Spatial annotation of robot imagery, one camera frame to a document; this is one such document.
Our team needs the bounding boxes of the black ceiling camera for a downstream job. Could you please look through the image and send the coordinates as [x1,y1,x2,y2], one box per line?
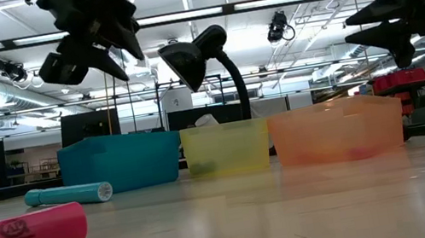
[0,49,31,86]

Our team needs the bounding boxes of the blue highlighter marker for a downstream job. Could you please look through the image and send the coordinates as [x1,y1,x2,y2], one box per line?
[23,176,115,216]

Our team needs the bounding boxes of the red storage bins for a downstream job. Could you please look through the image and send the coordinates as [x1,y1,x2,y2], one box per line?
[370,66,425,94]

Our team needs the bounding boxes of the black overhead camera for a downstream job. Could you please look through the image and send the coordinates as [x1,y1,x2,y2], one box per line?
[263,9,298,45]

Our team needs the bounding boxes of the white numbered sign board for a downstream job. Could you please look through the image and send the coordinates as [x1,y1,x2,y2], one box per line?
[159,86,195,114]

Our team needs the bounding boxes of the orange translucent plastic bin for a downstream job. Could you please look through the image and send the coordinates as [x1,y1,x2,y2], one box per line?
[264,87,410,174]

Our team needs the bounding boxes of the yellow translucent plastic bin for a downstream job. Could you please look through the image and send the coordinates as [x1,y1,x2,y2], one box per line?
[178,115,276,183]

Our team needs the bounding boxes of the black background panel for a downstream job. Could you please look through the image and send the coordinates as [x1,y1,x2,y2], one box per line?
[166,99,248,134]

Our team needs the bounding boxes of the black desk lamp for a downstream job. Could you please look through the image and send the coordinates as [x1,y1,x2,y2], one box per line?
[154,20,255,134]

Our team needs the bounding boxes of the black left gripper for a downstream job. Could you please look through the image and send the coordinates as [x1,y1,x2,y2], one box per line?
[26,0,166,96]

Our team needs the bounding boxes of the teal plastic bin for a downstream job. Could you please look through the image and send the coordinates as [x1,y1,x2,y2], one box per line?
[55,122,188,203]

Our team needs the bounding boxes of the black background monitor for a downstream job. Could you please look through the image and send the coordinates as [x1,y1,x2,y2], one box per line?
[57,107,123,148]

